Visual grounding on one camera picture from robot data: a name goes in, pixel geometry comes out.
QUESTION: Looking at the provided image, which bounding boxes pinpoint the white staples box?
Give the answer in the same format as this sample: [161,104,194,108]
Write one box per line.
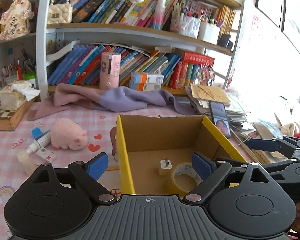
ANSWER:
[36,147,57,163]

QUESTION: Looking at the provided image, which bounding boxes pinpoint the white square soap block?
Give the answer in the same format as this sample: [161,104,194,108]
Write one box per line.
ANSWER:
[17,149,38,176]

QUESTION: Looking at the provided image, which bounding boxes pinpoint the white spray bottle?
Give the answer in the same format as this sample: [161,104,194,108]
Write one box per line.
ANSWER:
[26,133,51,154]

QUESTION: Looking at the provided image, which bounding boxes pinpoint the pink plush pig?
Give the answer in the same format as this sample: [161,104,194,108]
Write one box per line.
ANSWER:
[50,118,88,151]

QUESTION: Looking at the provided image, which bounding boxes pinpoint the yellow cardboard box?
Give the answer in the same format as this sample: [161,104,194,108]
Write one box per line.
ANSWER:
[116,115,245,196]

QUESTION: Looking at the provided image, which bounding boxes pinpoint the smartphone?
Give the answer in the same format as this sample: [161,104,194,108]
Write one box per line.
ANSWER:
[209,101,231,138]

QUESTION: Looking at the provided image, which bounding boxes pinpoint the pink checkered tablecloth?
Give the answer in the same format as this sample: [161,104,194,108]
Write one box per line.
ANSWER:
[0,107,122,239]

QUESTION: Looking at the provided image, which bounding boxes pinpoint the pile of papers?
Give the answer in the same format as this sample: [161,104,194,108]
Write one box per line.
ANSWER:
[184,84,250,130]

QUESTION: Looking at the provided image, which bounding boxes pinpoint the white charger plug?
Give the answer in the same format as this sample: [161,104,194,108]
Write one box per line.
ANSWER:
[159,158,172,176]

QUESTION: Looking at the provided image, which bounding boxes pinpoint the wooden chess box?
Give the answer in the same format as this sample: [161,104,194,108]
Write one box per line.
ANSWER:
[0,98,37,131]

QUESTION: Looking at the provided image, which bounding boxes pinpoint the pink purple cloth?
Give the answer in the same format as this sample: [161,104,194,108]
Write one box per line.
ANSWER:
[28,83,196,121]

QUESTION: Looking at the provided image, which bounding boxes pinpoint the tissue pack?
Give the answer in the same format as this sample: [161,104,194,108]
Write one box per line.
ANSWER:
[0,80,40,111]

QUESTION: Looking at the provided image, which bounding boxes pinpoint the red dictionary book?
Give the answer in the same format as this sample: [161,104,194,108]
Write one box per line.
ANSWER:
[174,48,215,67]

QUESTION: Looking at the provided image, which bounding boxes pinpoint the white pen holder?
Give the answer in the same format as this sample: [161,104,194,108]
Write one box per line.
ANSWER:
[197,22,220,45]

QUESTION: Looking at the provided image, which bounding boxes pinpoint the orange white boxes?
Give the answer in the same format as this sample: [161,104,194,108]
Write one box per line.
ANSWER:
[129,72,164,91]

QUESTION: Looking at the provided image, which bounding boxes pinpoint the white bookshelf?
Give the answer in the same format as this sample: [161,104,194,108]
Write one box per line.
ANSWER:
[36,0,236,99]

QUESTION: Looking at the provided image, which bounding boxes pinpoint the pink cylindrical container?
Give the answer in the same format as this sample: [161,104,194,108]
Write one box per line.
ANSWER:
[99,53,121,90]

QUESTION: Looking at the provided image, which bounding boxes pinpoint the pink doll figurine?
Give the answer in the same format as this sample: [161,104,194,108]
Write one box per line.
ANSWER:
[0,0,34,41]

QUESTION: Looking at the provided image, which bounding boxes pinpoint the white quilted handbag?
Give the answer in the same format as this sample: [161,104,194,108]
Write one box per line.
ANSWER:
[47,0,73,24]

